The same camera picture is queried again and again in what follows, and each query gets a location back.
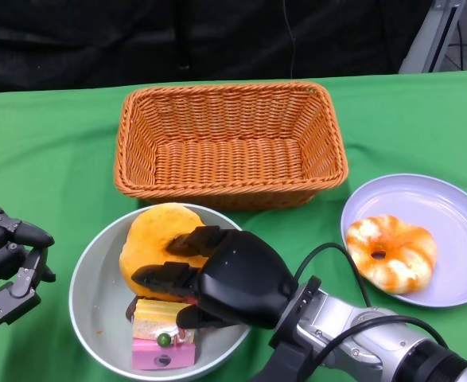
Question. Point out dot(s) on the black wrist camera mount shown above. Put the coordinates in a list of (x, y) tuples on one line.
[(281, 366)]

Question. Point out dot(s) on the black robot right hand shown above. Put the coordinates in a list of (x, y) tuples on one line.
[(241, 278)]

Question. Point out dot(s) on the pink cake slice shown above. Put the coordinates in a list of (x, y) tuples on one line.
[(145, 352)]

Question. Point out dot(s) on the lavender round plate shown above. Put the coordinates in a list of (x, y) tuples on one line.
[(436, 207)]

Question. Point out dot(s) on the grey round bowl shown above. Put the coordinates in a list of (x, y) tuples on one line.
[(94, 286)]

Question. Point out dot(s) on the yellow cream cake slice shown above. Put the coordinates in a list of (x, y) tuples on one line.
[(153, 314)]

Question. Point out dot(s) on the grey metal frame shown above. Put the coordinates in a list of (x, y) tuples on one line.
[(426, 44)]

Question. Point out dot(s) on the brown chocolate cake slice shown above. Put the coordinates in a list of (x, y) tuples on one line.
[(130, 310)]

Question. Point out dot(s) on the black backdrop cloth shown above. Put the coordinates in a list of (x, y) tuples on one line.
[(98, 40)]

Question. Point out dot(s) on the orange wicker basket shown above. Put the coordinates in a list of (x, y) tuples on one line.
[(225, 167)]

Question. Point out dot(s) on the green tablecloth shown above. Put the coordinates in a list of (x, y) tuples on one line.
[(58, 159)]

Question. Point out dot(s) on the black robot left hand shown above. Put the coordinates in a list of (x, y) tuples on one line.
[(10, 290)]

